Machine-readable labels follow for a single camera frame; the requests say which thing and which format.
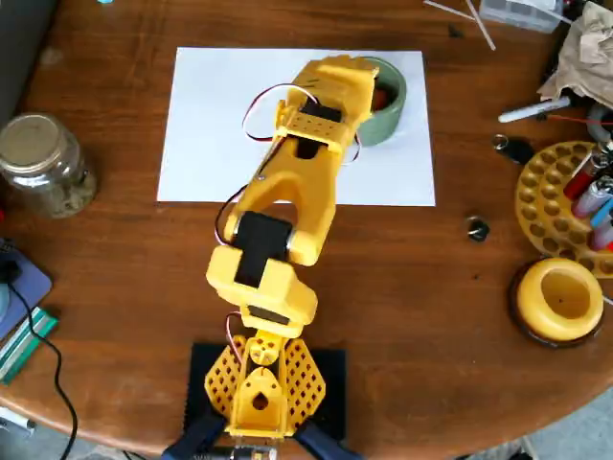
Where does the black power cable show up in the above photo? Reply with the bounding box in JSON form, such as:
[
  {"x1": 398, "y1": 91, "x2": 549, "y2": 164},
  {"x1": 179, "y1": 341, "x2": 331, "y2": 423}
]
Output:
[{"x1": 9, "y1": 277, "x2": 80, "y2": 460}]

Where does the white red servo cable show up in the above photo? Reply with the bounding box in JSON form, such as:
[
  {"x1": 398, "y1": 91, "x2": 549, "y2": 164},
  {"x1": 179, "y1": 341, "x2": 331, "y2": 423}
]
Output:
[{"x1": 241, "y1": 83, "x2": 322, "y2": 143}]

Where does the long white stick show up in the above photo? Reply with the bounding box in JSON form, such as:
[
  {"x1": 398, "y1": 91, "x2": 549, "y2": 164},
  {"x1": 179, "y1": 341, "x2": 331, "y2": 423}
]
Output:
[{"x1": 466, "y1": 0, "x2": 497, "y2": 52}]

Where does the glass jar with gold lid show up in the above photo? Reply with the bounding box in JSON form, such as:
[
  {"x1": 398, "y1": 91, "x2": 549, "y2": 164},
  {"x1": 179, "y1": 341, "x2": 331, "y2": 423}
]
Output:
[{"x1": 0, "y1": 112, "x2": 100, "y2": 220}]

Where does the green ceramic cup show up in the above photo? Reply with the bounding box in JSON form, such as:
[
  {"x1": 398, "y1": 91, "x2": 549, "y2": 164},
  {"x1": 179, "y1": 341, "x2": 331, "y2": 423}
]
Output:
[{"x1": 356, "y1": 56, "x2": 408, "y2": 148}]

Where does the red lighter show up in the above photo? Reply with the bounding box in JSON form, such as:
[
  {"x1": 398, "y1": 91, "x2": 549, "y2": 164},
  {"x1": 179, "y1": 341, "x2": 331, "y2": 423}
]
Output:
[{"x1": 562, "y1": 142, "x2": 613, "y2": 200}]

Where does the white marker pen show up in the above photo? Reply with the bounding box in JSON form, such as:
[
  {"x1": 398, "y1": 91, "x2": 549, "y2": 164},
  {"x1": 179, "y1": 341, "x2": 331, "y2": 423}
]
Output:
[{"x1": 497, "y1": 95, "x2": 574, "y2": 125}]

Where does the crumpled brown paper bag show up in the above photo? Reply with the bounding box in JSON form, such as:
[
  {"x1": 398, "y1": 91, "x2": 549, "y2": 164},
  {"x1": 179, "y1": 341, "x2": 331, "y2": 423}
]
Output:
[{"x1": 535, "y1": 0, "x2": 613, "y2": 111}]

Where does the blue clamp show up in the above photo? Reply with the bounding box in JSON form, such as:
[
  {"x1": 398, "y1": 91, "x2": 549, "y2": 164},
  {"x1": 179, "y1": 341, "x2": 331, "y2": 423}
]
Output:
[
  {"x1": 294, "y1": 416, "x2": 363, "y2": 460},
  {"x1": 161, "y1": 411, "x2": 229, "y2": 460}
]

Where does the purple notebook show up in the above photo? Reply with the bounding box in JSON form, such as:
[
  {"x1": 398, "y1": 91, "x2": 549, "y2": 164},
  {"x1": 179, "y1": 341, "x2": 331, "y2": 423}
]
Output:
[{"x1": 0, "y1": 239, "x2": 54, "y2": 339}]

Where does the yellow ring bowl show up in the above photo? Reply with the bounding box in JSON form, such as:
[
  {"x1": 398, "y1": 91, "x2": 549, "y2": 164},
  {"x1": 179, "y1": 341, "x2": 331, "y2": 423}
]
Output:
[{"x1": 515, "y1": 257, "x2": 605, "y2": 342}]

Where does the black key fob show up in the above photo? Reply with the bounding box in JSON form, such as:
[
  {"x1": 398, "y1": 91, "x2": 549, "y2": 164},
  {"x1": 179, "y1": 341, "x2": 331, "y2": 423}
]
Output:
[{"x1": 491, "y1": 133, "x2": 535, "y2": 167}]

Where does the white paper sheet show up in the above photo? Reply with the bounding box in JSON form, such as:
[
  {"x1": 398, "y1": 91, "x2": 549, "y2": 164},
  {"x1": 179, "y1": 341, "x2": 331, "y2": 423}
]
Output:
[{"x1": 156, "y1": 46, "x2": 437, "y2": 208}]

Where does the small metal bolt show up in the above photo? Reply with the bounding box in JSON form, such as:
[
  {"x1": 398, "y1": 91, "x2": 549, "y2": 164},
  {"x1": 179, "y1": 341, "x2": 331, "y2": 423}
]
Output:
[{"x1": 466, "y1": 215, "x2": 490, "y2": 243}]

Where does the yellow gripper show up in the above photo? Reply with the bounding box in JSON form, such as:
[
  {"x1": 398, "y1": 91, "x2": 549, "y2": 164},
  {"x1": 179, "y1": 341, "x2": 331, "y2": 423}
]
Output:
[{"x1": 291, "y1": 56, "x2": 380, "y2": 127}]

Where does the thin red wire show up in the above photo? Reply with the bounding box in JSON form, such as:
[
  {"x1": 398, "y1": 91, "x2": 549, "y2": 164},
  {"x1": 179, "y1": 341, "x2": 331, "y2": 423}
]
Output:
[{"x1": 545, "y1": 112, "x2": 613, "y2": 127}]

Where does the pink lighter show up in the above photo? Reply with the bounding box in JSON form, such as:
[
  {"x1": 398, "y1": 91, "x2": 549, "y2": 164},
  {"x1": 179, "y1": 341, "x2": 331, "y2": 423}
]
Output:
[{"x1": 573, "y1": 176, "x2": 613, "y2": 219}]

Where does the short white stick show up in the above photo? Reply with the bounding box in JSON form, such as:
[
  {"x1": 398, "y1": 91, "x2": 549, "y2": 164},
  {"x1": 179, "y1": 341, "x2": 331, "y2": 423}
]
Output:
[{"x1": 423, "y1": 0, "x2": 478, "y2": 21}]

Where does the magenta lighter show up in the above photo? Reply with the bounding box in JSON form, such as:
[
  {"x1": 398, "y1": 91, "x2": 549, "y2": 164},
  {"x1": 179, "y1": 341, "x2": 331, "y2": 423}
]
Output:
[{"x1": 587, "y1": 224, "x2": 613, "y2": 253}]

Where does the black small device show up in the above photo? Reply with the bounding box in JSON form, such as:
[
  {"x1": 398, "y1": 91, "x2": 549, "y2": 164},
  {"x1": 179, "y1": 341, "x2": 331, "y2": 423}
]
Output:
[{"x1": 0, "y1": 258, "x2": 23, "y2": 284}]

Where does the yellow dimpled round tray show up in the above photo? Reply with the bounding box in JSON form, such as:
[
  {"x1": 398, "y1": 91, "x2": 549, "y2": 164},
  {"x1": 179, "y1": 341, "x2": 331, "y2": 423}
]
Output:
[{"x1": 514, "y1": 141, "x2": 613, "y2": 279}]

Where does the green striped book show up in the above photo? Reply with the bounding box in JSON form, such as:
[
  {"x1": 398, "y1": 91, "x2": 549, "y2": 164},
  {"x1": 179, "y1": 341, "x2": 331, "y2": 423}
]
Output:
[{"x1": 0, "y1": 306, "x2": 61, "y2": 384}]

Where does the white pen with black cap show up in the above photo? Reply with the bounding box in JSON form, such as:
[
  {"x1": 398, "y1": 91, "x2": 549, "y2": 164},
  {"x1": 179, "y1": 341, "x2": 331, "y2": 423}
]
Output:
[{"x1": 0, "y1": 406, "x2": 37, "y2": 435}]

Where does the grey curved tube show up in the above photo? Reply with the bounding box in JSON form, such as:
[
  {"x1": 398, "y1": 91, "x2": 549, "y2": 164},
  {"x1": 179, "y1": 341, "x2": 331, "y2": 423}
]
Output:
[{"x1": 586, "y1": 103, "x2": 613, "y2": 145}]

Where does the yellow round holder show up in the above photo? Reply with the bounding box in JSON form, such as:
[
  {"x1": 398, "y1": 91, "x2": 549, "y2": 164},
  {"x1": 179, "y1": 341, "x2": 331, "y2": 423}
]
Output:
[{"x1": 507, "y1": 263, "x2": 607, "y2": 350}]

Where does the blue lighter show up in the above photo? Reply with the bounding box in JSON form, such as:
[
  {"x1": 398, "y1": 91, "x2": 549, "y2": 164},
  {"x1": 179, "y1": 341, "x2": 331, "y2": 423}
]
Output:
[{"x1": 589, "y1": 198, "x2": 613, "y2": 231}]

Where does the clear plastic box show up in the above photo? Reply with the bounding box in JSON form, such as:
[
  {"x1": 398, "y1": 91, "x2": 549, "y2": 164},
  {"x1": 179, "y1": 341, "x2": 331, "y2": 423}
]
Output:
[{"x1": 478, "y1": 0, "x2": 566, "y2": 34}]

